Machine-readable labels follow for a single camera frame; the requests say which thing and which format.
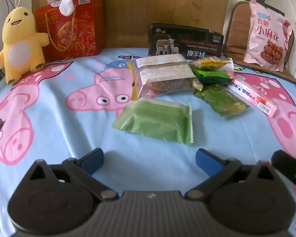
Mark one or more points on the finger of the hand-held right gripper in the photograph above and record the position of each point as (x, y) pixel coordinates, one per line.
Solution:
(286, 165)

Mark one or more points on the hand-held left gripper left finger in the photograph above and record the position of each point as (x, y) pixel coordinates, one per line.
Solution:
(92, 159)

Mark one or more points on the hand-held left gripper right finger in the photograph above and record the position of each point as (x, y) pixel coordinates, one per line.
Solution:
(208, 159)

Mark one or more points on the translucent green snack packet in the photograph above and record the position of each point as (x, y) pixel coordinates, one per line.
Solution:
(219, 98)

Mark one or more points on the light green snack packet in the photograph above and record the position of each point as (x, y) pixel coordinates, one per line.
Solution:
(155, 118)

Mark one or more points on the long pink box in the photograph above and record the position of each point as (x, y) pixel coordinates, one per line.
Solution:
(249, 91)

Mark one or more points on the bright green snack packet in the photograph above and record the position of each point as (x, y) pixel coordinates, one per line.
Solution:
(212, 76)

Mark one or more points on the yellow green snack packet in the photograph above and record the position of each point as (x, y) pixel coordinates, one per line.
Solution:
(209, 64)

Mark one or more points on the clear zip snack bag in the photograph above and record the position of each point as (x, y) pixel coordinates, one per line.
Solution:
(162, 74)

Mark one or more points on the black sheep print box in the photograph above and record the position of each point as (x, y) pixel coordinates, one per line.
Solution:
(197, 42)

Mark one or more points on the pig print bed sheet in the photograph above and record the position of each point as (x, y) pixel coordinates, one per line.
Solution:
(64, 128)

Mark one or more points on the red gift bag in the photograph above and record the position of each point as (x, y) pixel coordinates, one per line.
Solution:
(86, 29)

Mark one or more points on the large pink snack bag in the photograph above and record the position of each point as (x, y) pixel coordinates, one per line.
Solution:
(268, 34)

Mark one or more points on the brown chair cushion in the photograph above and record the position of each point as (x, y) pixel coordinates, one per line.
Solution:
(236, 29)

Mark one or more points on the yellow plush toy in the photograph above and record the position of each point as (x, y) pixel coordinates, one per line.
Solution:
(17, 34)

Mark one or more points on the black tape strip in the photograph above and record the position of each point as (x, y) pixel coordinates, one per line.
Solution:
(276, 9)

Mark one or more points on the wooden headboard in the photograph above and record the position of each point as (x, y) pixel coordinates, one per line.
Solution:
(162, 2)

